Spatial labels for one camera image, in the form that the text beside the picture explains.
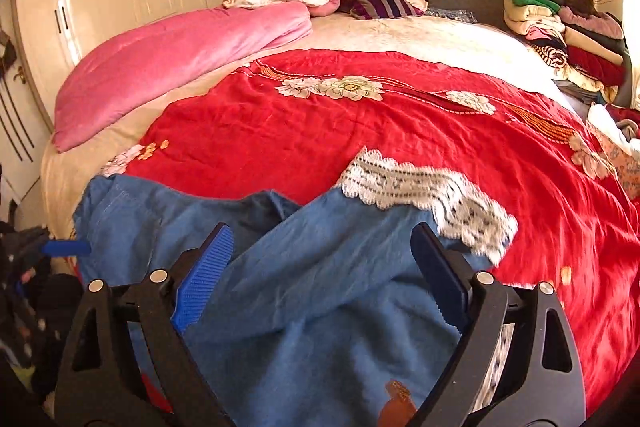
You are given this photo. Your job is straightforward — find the blue denim lace-trimmed pants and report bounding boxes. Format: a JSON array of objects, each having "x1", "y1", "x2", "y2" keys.
[{"x1": 74, "y1": 150, "x2": 518, "y2": 426}]

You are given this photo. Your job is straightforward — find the cream bed sheet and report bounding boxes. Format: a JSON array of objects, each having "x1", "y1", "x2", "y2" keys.
[{"x1": 40, "y1": 14, "x2": 575, "y2": 239}]

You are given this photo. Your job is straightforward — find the white door with hooks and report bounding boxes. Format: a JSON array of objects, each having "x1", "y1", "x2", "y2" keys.
[{"x1": 1, "y1": 0, "x2": 50, "y2": 230}]

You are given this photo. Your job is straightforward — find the pink folded quilt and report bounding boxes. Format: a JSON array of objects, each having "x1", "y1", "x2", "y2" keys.
[{"x1": 52, "y1": 1, "x2": 312, "y2": 152}]

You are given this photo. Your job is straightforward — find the red embroidered bedspread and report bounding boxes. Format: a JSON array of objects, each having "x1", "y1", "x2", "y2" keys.
[{"x1": 105, "y1": 50, "x2": 639, "y2": 412}]

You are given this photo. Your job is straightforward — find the stack of folded clothes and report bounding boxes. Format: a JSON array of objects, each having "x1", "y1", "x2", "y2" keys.
[{"x1": 503, "y1": 0, "x2": 636, "y2": 108}]

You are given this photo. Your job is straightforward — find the purple striped pillow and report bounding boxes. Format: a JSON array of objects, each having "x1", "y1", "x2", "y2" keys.
[{"x1": 340, "y1": 0, "x2": 428, "y2": 20}]

